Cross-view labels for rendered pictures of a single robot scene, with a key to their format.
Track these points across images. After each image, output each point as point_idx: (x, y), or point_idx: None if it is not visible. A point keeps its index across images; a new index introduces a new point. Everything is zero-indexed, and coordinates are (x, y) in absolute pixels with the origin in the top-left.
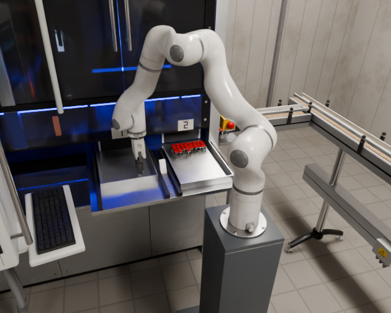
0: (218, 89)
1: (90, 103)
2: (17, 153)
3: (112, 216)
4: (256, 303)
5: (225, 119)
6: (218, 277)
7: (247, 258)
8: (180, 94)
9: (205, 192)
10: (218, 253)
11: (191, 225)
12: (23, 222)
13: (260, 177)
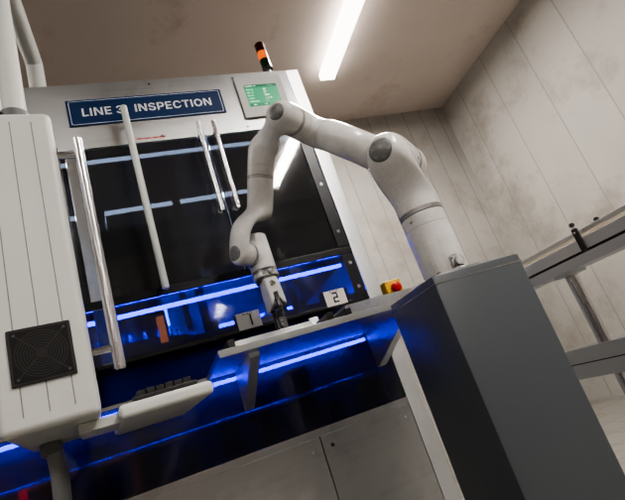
0: (331, 126)
1: (203, 283)
2: (106, 390)
3: (265, 487)
4: (570, 422)
5: (386, 282)
6: (457, 364)
7: (480, 295)
8: (313, 257)
9: (385, 306)
10: (432, 312)
11: (419, 494)
12: (113, 317)
13: (422, 174)
